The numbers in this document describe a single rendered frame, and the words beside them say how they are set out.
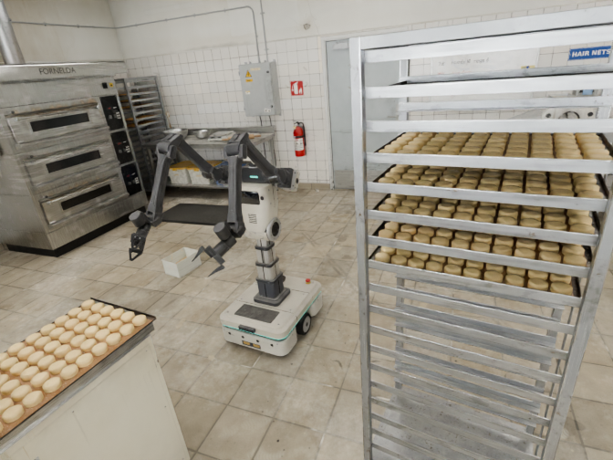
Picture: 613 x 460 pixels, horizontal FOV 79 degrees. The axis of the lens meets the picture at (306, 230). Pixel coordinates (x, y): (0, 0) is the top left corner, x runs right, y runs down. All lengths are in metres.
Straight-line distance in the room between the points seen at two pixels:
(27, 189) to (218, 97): 2.89
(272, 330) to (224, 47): 4.52
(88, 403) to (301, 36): 4.85
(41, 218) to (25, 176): 0.47
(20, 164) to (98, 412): 3.55
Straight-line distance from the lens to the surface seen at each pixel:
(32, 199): 4.87
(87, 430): 1.64
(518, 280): 1.23
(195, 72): 6.37
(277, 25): 5.66
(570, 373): 1.31
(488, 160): 1.06
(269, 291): 2.62
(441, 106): 1.47
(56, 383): 1.48
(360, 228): 1.18
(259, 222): 2.35
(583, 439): 2.46
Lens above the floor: 1.77
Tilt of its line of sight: 24 degrees down
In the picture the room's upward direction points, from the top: 5 degrees counter-clockwise
